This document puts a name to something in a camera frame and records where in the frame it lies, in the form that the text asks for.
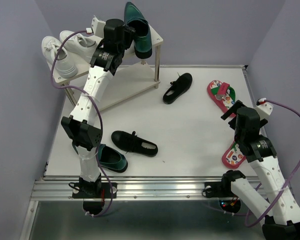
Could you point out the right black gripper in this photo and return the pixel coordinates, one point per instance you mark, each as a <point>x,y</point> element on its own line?
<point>234,108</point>

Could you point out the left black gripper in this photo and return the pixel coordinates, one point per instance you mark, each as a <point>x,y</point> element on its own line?
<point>129,33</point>

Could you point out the green loafer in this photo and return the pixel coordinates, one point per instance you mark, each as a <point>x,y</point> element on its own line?
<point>142,39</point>
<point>103,155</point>

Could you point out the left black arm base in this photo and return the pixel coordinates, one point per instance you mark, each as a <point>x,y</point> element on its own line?
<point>97,197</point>

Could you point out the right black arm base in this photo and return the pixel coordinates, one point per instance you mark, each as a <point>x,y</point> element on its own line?
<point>228,201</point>

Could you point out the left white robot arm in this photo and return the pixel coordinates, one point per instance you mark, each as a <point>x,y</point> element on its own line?
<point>79,125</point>

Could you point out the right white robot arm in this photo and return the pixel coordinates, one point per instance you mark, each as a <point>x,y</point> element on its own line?
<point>278,213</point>

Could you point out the white two-tier shoe shelf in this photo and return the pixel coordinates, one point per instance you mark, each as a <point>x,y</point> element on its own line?
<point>129,80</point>

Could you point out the black lace shoe far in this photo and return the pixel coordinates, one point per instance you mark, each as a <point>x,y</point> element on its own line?
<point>177,88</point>

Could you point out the black lace shoe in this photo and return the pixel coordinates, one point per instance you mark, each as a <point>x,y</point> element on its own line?
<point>177,88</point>
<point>130,142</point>

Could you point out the black lace shoe near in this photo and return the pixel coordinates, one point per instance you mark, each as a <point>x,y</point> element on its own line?
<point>130,142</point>

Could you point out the pink patterned sandal far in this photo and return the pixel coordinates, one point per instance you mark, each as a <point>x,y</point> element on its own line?
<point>222,94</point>

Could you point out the pink patterned sandal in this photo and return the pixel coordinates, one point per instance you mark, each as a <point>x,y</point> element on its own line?
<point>233,157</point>
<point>222,94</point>

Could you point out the right white sneaker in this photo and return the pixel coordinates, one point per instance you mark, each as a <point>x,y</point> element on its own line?
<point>82,46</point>

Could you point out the white sneaker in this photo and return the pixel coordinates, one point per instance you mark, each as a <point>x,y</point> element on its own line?
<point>82,46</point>
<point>64,64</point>

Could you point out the pink patterned sandal near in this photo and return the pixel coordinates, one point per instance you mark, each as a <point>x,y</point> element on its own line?
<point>233,157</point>

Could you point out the left white sneaker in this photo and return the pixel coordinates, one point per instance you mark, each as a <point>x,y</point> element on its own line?
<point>64,64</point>

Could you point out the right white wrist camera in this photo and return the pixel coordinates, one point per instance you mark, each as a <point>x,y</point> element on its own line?
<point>263,108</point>

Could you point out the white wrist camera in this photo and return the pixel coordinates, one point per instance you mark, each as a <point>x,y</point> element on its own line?
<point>97,26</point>
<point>263,108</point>

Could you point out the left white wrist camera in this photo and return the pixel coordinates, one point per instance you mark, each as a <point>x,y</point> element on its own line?
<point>97,26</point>

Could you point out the aluminium mounting rail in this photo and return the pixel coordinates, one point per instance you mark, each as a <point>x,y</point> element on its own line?
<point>128,188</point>

